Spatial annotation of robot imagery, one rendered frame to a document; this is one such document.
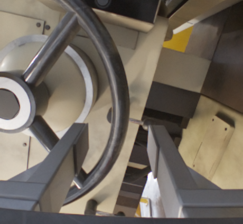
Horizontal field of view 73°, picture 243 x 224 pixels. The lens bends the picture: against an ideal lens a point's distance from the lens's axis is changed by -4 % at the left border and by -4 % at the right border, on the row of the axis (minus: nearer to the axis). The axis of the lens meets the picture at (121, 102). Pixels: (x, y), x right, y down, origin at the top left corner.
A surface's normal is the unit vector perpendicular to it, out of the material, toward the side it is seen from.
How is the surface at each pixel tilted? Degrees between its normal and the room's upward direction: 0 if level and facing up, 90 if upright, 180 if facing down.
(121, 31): 90
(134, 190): 90
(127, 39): 90
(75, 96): 119
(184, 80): 90
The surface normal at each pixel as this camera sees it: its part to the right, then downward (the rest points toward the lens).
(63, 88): 0.11, 0.23
